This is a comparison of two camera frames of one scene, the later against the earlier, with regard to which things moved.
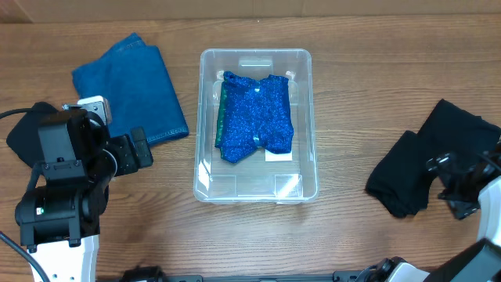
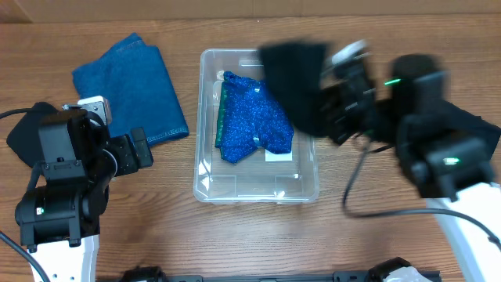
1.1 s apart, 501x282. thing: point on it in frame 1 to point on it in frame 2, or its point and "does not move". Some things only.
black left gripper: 138,145 does not move
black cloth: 401,179 to 295,71
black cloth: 452,130 does not move
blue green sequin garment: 254,113 does not move
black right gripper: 460,208 to 351,96
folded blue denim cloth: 131,77 does not move
